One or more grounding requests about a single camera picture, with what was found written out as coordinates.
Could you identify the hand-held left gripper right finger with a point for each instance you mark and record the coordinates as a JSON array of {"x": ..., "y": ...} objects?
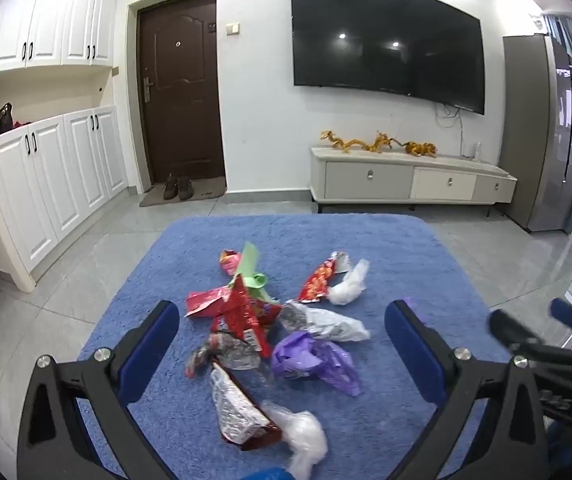
[{"x": 408, "y": 335}]

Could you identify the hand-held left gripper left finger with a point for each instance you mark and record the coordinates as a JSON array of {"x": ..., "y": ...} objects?
[{"x": 153, "y": 340}]

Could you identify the pink torn carton with barcode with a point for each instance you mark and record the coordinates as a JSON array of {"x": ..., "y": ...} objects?
[{"x": 203, "y": 302}]

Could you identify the green paper sheet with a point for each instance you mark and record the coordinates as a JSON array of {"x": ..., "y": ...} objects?
[{"x": 248, "y": 260}]

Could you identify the crumpled silver red wrapper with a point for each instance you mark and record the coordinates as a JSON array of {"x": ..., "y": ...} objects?
[{"x": 226, "y": 352}]

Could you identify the white plastic bag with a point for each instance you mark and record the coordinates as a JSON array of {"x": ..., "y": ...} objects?
[
  {"x": 348, "y": 290},
  {"x": 306, "y": 435}
]

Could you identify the blue fluffy rug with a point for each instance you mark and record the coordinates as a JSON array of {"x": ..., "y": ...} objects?
[{"x": 390, "y": 260}]

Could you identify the clear printed plastic bag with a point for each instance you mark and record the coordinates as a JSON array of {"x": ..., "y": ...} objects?
[{"x": 331, "y": 325}]

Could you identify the red shiny wrapper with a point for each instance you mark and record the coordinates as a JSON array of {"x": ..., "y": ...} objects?
[{"x": 241, "y": 315}]

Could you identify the silver foil wrapper red edge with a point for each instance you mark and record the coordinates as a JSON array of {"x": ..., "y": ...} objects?
[{"x": 233, "y": 405}]

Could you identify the red snack bag gold print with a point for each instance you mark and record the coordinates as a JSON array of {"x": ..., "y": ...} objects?
[{"x": 316, "y": 280}]

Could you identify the pink torn carton yellow print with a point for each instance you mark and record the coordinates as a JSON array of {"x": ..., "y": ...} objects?
[{"x": 228, "y": 262}]

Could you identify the purple plastic bag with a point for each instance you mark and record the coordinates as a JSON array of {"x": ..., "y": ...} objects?
[{"x": 301, "y": 360}]

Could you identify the brown shoe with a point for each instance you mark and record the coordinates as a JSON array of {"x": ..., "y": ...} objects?
[
  {"x": 186, "y": 189},
  {"x": 171, "y": 187}
]

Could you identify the brown doormat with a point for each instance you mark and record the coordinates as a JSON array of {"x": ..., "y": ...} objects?
[{"x": 211, "y": 191}]

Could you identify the white grey television stand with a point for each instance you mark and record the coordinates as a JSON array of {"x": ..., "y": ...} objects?
[{"x": 365, "y": 175}]

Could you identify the small white bottle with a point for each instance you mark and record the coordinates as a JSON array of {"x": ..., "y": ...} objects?
[{"x": 476, "y": 151}]

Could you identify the grey refrigerator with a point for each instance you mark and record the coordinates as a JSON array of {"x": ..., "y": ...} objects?
[{"x": 540, "y": 135}]

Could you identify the white built-in cabinet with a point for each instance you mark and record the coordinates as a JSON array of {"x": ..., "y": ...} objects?
[{"x": 81, "y": 160}]

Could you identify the dark brown door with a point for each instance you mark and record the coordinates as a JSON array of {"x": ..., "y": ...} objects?
[{"x": 181, "y": 85}]

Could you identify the black handbag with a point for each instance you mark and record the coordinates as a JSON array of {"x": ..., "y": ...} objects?
[{"x": 0, "y": 120}]

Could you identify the black wall television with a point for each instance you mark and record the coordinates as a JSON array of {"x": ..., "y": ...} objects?
[{"x": 380, "y": 35}]

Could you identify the beige light switch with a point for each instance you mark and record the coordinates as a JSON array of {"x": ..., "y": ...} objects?
[{"x": 233, "y": 29}]

